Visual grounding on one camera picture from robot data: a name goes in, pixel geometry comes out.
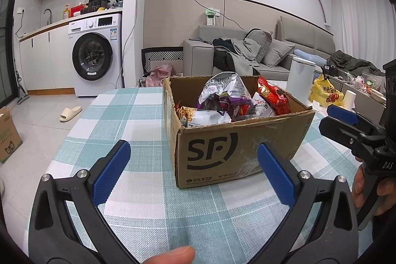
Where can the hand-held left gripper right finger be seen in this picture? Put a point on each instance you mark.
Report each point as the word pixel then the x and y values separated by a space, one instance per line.
pixel 275 174

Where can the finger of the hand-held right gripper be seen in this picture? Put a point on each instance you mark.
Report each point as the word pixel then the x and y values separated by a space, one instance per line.
pixel 335 128
pixel 342 114

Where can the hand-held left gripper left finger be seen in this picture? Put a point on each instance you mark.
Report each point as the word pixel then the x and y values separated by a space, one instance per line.
pixel 111 171

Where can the brown cardboard box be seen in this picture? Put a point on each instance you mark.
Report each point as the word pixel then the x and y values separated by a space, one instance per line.
pixel 216 152

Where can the white purple snack packet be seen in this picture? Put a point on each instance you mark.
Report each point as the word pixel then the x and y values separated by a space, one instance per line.
pixel 263 106

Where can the bright red snack packet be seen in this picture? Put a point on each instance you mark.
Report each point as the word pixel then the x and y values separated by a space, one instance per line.
pixel 273 97

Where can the large white red snack bag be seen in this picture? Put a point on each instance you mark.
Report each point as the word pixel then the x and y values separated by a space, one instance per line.
pixel 207 118

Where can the noodle print snack bag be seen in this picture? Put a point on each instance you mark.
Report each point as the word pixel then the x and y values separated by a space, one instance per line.
pixel 187 112

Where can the purple silver snack bag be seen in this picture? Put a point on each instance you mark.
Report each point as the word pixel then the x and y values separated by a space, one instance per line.
pixel 222 84

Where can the person's right forearm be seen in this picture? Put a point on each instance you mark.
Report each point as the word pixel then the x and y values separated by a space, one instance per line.
pixel 385 239

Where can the person's right hand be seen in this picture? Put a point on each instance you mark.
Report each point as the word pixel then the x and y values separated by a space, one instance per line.
pixel 358 186

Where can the person's left hand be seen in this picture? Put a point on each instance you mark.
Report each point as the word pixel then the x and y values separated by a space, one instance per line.
pixel 173 256

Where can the white paper cup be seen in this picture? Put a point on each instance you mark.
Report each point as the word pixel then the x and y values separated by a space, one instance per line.
pixel 349 100

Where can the yellow plastic bag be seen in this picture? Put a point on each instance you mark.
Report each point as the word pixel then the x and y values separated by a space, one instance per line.
pixel 328 94

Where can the dark green jacket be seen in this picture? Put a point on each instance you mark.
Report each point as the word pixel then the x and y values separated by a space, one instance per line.
pixel 349 61

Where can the light blue pillow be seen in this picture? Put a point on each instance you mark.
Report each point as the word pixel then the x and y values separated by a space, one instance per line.
pixel 306 54

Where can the beige slipper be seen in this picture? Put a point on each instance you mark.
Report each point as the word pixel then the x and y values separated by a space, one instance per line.
pixel 69 114

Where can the light grey cushion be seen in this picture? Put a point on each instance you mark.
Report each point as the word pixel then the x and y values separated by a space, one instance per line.
pixel 278 52

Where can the white curtain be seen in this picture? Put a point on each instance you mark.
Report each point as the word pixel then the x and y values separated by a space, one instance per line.
pixel 365 19

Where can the cat print cardboard box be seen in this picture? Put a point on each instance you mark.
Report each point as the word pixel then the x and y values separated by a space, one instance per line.
pixel 10 140

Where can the pink cloth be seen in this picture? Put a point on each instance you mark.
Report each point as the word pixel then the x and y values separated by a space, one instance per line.
pixel 161 73

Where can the dark grey cushion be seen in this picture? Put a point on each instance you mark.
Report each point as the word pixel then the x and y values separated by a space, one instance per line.
pixel 258 41

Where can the white washing machine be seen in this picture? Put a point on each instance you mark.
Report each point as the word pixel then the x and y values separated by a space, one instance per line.
pixel 92 60

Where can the floor mop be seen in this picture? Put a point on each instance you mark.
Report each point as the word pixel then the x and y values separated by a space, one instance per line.
pixel 21 98

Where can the pile of clothes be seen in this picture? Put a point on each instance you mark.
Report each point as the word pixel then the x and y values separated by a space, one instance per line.
pixel 235 60

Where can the black white patterned stool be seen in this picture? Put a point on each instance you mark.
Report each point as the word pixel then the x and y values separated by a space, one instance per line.
pixel 161 56

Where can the white lower kitchen cabinet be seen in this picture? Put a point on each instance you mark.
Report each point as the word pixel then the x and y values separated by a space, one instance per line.
pixel 46 60

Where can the grey sofa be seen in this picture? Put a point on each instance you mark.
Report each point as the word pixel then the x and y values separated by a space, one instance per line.
pixel 198 60

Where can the red box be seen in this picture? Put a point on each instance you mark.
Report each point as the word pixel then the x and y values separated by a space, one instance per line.
pixel 79 11

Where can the yellow bottle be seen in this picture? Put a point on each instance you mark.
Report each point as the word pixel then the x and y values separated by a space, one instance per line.
pixel 66 14

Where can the steel faucet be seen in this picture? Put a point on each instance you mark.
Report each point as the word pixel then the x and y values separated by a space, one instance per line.
pixel 50 15

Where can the black pressure cooker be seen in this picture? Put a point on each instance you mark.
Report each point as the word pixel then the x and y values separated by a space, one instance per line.
pixel 99 2

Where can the white green wall charger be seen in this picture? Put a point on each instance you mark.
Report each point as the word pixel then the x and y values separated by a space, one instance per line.
pixel 211 18

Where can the white wall socket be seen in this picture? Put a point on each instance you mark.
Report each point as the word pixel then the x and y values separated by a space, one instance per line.
pixel 20 11

